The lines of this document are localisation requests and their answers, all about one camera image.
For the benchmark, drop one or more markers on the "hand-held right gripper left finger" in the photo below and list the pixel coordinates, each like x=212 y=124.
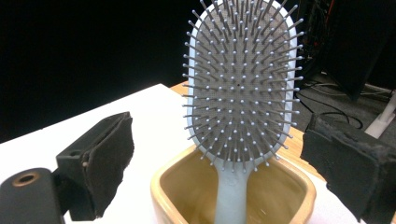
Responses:
x=102 y=161

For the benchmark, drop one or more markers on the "light blue hairbrush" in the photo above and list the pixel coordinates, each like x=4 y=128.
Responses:
x=239 y=93

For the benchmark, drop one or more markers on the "pale paper sheet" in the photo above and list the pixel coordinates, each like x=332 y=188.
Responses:
x=149 y=109

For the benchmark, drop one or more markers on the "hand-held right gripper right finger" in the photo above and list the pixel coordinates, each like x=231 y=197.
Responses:
x=351 y=168

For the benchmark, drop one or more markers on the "yellow square cup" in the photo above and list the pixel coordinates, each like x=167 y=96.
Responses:
x=183 y=199

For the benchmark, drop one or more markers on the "dark equipment rack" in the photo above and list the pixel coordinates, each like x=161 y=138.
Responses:
x=316 y=28

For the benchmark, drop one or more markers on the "black panel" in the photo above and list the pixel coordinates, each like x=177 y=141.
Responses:
x=358 y=46

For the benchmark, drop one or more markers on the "white metal stand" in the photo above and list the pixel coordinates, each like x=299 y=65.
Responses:
x=384 y=119

